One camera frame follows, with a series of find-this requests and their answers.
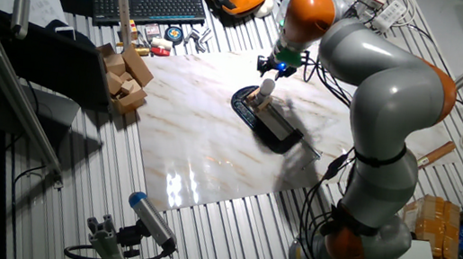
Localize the short aluminium profile stand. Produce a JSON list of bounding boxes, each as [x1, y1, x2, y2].
[[81, 210, 144, 259]]

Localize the brass pipe fitting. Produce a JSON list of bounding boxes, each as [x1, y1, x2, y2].
[[114, 40, 153, 58]]

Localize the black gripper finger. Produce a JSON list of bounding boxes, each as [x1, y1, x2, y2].
[[254, 55, 271, 79], [281, 63, 299, 83]]

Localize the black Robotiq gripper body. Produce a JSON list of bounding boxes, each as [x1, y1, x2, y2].
[[262, 53, 293, 78]]

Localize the long aluminium bar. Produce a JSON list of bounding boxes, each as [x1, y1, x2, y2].
[[0, 0, 89, 191]]

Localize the white red pipe valve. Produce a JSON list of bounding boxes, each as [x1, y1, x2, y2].
[[148, 36, 174, 59]]

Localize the marble pattern mat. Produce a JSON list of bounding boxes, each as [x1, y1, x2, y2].
[[120, 34, 463, 253]]

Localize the small red white box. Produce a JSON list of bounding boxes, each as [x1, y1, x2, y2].
[[140, 21, 164, 44]]

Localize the silver camera blue cap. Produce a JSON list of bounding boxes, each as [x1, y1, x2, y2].
[[121, 189, 185, 253]]

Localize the black blue tape measure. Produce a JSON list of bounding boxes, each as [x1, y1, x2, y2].
[[162, 24, 188, 49]]

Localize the black keyboard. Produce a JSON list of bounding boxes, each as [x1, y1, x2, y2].
[[88, 0, 209, 42]]

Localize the small wooden block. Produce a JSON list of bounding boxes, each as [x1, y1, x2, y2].
[[245, 85, 262, 103], [256, 94, 274, 113]]

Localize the open cardboard box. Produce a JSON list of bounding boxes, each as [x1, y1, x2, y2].
[[87, 41, 159, 120]]

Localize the wooden handle hammer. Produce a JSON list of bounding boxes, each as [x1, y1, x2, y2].
[[415, 136, 459, 174]]

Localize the black laptop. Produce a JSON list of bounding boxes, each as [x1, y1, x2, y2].
[[0, 5, 123, 150]]

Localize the white power strip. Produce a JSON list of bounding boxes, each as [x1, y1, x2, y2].
[[369, 0, 409, 37]]

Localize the black iron C-clamp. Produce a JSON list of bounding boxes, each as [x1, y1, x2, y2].
[[222, 82, 331, 173]]

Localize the silver camera on bar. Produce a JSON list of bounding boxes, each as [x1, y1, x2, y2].
[[7, 0, 33, 41]]

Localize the silver metal pipe fitting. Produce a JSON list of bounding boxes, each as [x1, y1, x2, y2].
[[182, 23, 216, 55]]

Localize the white egg-shaped object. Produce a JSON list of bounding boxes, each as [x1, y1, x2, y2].
[[254, 0, 276, 21]]

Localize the white light bulb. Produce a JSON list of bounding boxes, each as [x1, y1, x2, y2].
[[257, 76, 278, 98]]

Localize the taped cardboard package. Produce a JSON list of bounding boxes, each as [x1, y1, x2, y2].
[[396, 191, 463, 259]]

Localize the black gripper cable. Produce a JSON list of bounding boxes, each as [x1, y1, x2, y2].
[[297, 51, 360, 109]]

